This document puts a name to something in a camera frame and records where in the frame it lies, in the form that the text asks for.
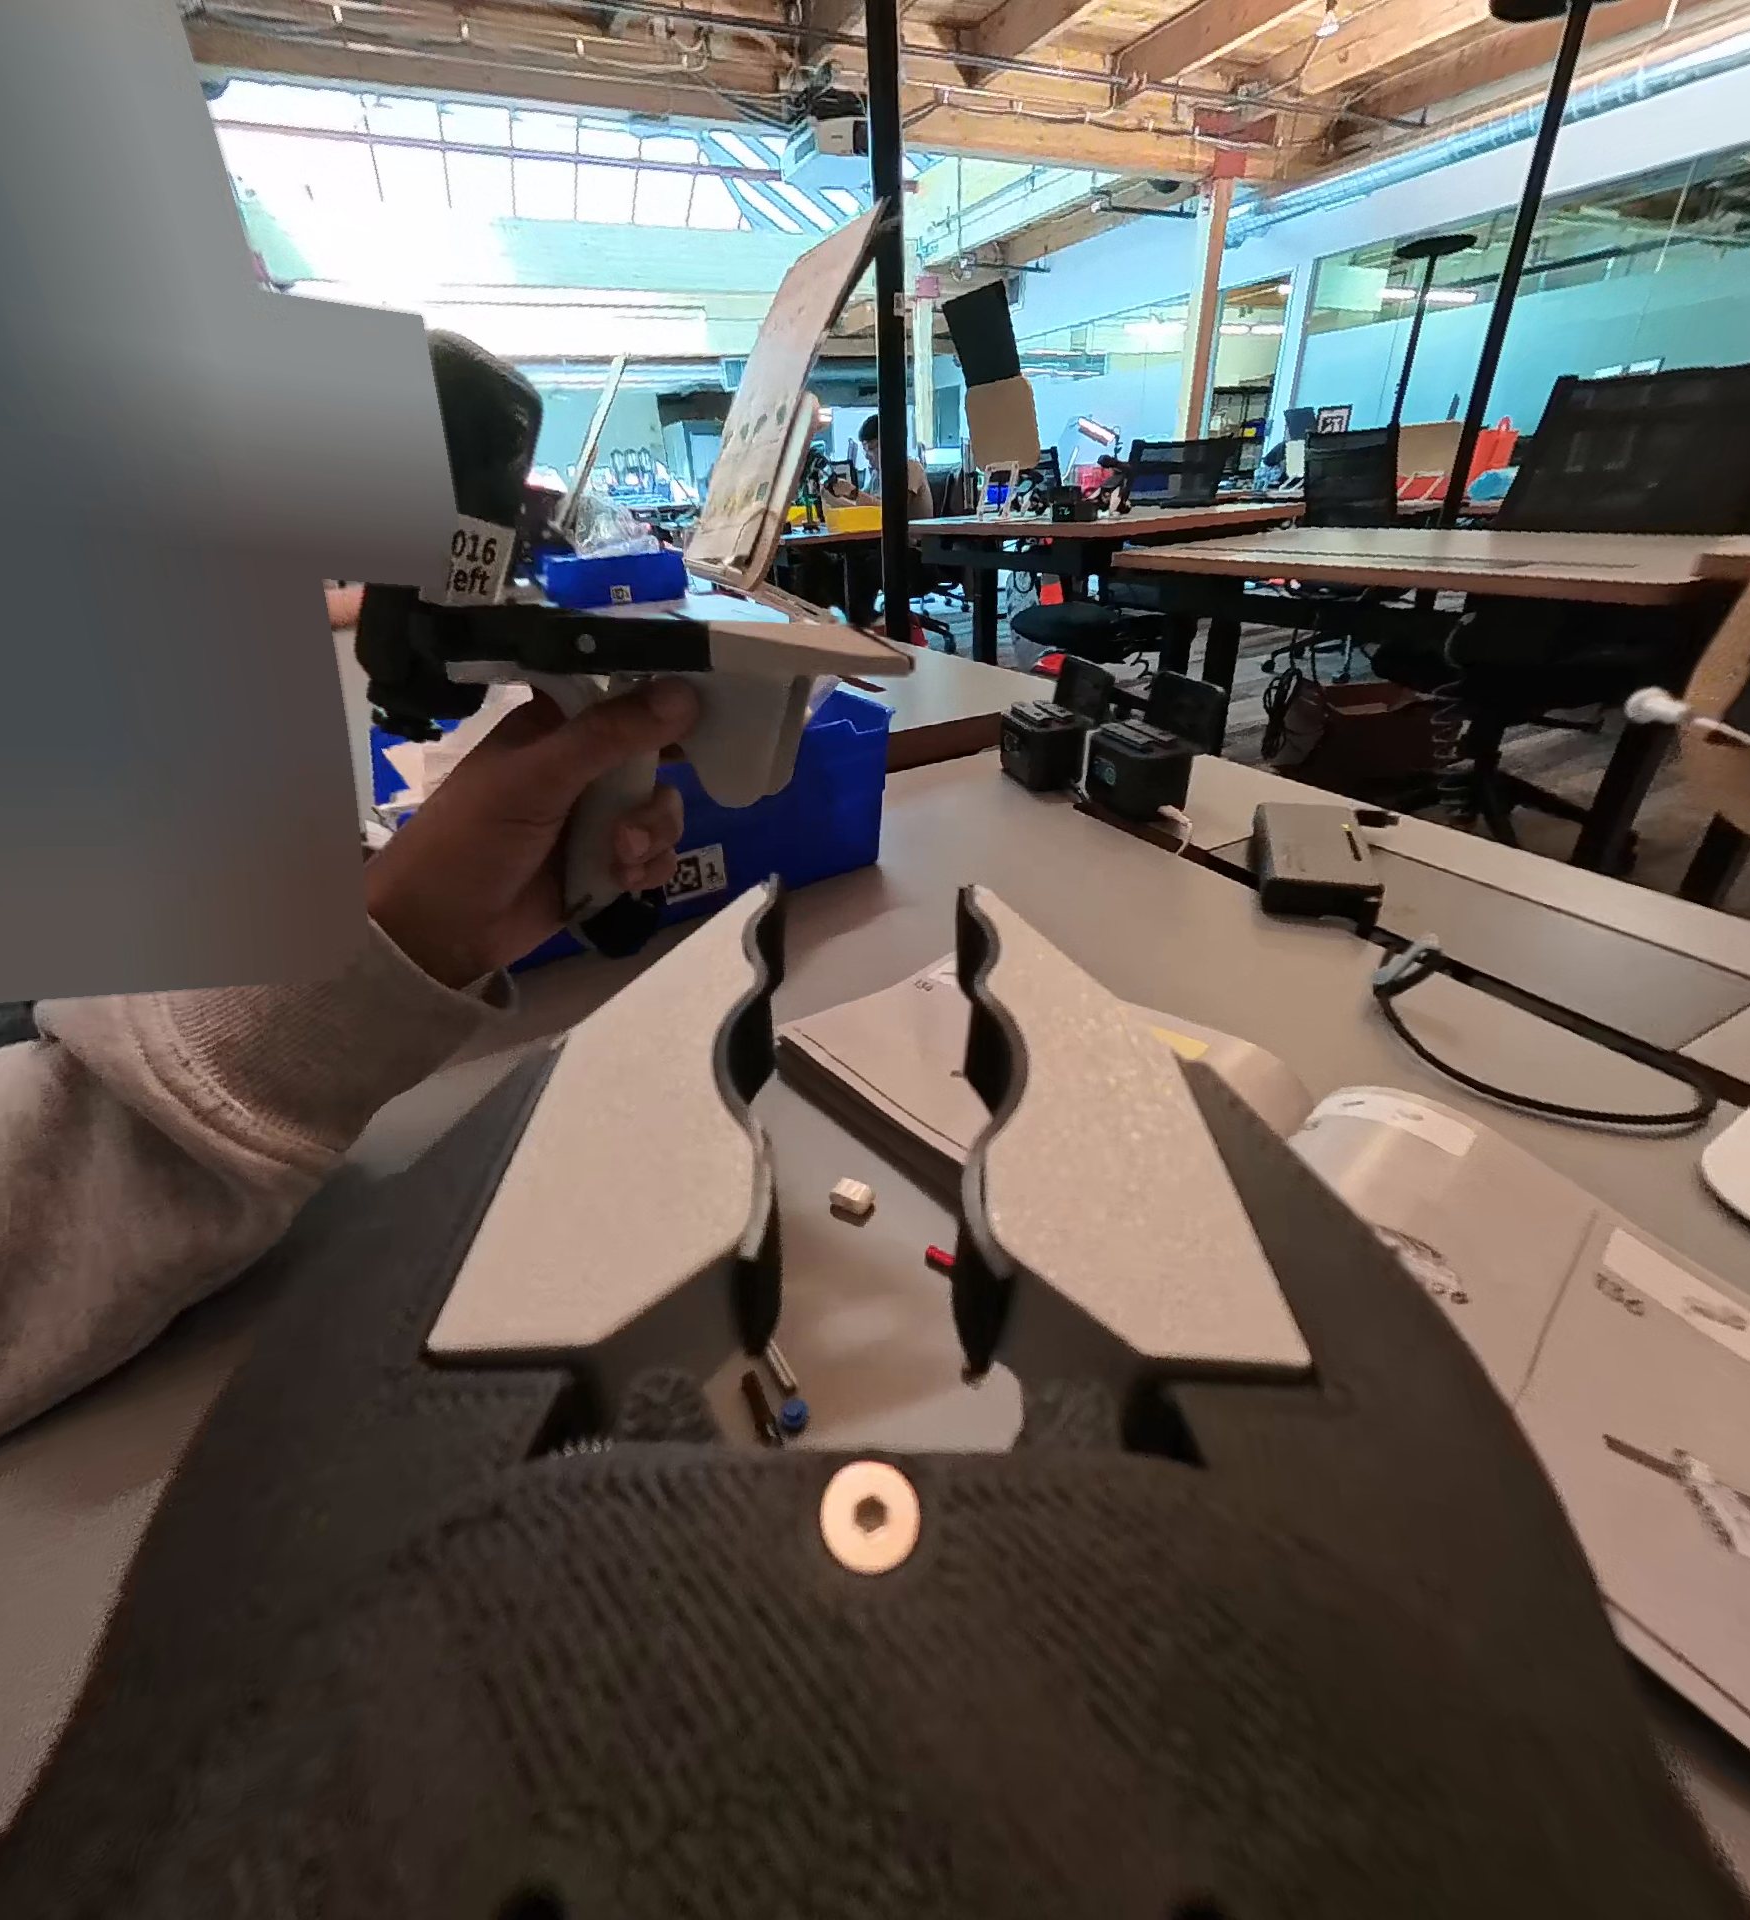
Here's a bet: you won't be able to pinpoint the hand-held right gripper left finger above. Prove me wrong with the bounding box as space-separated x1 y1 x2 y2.
426 878 786 1363

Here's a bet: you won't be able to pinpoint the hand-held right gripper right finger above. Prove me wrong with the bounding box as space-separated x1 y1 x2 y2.
954 880 1320 1381

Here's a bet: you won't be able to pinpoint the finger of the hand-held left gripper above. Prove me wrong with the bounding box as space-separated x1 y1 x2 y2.
688 614 917 807

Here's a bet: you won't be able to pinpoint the lego instruction booklet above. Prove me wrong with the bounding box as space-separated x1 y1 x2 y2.
774 960 1750 1809

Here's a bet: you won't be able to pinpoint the person's left hand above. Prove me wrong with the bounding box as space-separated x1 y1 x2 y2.
365 679 704 992

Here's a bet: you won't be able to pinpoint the clear plastic bags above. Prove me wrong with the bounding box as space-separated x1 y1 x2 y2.
560 486 673 569

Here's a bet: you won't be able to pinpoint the blue plastic bin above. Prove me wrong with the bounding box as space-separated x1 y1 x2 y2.
369 546 896 976

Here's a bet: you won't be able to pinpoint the wooden office desk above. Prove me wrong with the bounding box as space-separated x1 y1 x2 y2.
777 498 1304 669
1114 523 1750 878

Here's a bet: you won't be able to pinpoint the black stand pole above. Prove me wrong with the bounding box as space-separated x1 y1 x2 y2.
864 0 919 650
1438 0 1596 496

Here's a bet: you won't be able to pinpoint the black power box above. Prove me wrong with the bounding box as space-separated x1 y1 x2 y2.
1249 799 1389 919

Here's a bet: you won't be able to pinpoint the black office chair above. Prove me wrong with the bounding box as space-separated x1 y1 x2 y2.
1378 362 1750 878
1298 424 1405 530

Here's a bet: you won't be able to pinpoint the black floor lamp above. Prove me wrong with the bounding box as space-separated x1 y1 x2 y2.
1389 232 1480 437

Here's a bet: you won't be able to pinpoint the black cable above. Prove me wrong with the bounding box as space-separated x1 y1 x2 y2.
1368 934 1722 1133

